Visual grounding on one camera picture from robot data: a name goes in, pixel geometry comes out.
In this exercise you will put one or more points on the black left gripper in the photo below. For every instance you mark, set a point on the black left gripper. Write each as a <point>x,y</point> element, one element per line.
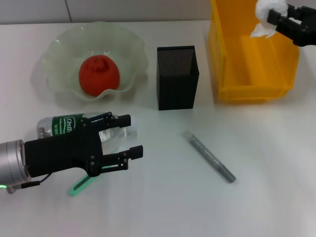
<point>61,153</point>

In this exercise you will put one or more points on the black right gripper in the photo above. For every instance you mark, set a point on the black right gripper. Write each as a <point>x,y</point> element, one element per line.
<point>308,27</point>

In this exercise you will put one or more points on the white paper ball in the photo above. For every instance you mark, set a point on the white paper ball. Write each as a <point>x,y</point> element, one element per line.
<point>264,7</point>

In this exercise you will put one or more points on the orange fruit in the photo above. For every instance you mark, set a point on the orange fruit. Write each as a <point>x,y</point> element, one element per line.
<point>98,75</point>

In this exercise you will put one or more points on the clear green-label water bottle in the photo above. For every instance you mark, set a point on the clear green-label water bottle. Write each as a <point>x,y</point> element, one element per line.
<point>61,124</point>

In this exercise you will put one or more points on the black mesh pen holder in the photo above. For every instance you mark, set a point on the black mesh pen holder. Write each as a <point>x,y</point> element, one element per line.
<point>176,91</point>

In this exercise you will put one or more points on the grey marker pen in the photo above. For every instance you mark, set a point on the grey marker pen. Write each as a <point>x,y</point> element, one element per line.
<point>209,156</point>

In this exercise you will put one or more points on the pale green glass fruit plate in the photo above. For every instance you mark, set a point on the pale green glass fruit plate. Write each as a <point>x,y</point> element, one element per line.
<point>64,49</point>

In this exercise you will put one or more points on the yellow plastic bin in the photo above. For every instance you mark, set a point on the yellow plastic bin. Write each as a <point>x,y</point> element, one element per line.
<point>247,74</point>

